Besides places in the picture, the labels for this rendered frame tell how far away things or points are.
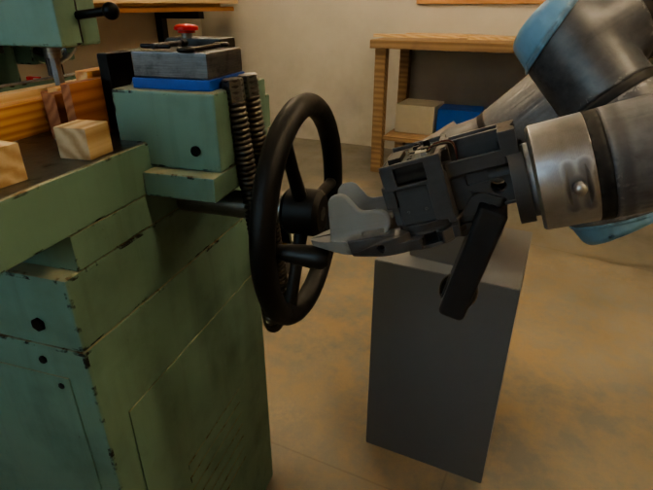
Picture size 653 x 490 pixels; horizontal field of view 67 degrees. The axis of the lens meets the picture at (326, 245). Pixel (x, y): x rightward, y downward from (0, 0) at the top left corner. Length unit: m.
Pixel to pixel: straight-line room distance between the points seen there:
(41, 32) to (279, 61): 3.71
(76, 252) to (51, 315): 0.08
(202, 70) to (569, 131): 0.37
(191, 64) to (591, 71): 0.41
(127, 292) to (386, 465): 0.91
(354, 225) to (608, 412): 1.32
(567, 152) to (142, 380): 0.55
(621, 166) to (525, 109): 0.58
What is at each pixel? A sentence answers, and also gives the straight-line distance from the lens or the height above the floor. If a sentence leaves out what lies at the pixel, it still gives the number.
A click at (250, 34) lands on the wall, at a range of 4.49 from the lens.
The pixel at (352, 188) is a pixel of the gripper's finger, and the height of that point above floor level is 0.88.
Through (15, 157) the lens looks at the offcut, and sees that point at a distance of 0.53.
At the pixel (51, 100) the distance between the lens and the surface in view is 0.68.
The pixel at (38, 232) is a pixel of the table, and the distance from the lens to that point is 0.52.
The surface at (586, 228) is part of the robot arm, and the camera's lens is 0.99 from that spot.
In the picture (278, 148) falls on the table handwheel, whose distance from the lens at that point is 0.51.
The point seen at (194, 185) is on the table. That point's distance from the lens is 0.59.
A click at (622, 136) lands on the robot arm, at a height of 0.96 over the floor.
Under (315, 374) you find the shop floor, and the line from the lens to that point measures 1.60.
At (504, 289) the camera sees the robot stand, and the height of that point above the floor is 0.54.
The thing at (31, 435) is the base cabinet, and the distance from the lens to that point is 0.77.
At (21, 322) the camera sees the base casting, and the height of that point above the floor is 0.74.
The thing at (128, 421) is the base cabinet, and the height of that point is 0.58.
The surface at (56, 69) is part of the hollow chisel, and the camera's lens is 0.76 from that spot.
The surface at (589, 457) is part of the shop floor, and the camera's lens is 1.53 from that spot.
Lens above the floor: 1.05
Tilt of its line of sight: 26 degrees down
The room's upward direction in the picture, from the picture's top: straight up
